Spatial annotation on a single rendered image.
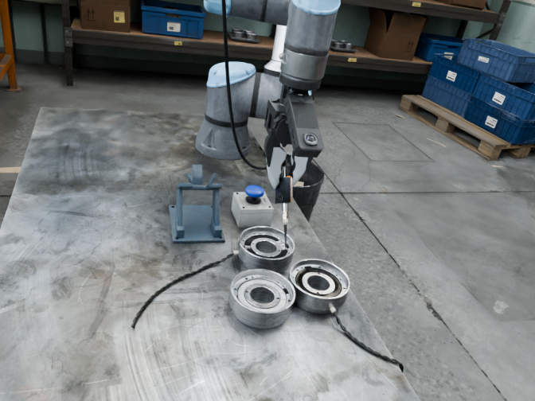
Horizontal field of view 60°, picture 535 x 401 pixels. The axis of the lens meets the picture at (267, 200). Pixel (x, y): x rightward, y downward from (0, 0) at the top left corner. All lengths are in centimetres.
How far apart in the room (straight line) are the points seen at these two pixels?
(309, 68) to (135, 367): 52
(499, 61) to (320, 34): 377
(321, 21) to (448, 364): 156
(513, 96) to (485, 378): 278
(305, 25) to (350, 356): 51
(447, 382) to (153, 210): 136
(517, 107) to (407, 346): 275
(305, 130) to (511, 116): 366
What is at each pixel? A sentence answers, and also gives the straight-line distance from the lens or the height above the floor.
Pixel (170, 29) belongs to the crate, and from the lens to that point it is 421.
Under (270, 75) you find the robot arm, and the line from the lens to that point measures 119.
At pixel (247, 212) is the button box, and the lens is 94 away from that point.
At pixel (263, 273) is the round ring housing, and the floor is 83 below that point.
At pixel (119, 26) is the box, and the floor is 49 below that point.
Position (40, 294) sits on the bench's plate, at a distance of 81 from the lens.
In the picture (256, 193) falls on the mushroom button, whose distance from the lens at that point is 94.
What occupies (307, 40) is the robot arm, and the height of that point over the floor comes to 120.
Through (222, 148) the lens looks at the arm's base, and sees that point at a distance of 122.
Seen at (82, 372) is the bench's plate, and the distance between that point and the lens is 69.
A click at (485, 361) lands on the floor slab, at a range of 214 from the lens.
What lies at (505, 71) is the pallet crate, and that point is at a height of 65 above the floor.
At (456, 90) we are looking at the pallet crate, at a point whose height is 35.
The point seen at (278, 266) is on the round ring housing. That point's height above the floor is 82.
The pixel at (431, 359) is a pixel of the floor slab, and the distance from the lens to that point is 202.
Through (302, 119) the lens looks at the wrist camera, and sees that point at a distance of 77.
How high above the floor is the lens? 133
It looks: 30 degrees down
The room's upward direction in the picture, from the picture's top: 10 degrees clockwise
